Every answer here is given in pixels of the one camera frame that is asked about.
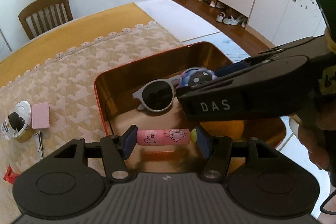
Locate white round sunglasses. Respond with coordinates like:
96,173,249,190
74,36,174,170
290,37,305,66
132,75,182,112

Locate round tape roll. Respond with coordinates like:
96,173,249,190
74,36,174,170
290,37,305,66
1,100,33,143

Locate person's right hand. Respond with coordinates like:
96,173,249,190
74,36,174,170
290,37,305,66
288,28,335,185

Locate purple blue plush toy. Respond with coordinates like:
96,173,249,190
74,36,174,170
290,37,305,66
178,67,217,88

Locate silver nail clipper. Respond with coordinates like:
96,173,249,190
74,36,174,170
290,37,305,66
34,131,44,161

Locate yellow table runner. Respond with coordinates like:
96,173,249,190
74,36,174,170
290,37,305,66
1,3,153,87

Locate pink rectangular pad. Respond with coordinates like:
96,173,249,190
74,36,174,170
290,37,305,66
31,102,50,129

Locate red metal tin box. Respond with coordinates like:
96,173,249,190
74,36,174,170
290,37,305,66
85,42,285,181

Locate white sneakers on floor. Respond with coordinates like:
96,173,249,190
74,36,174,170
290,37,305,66
209,0,248,28

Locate red snack packet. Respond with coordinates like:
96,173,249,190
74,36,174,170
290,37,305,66
3,165,20,185

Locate brown wooden chair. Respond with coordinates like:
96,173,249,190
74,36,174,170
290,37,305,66
18,0,73,40

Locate pink lip balm tube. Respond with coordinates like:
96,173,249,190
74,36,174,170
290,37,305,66
136,128,197,146

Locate orange fruit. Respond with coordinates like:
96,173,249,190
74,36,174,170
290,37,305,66
200,120,244,139

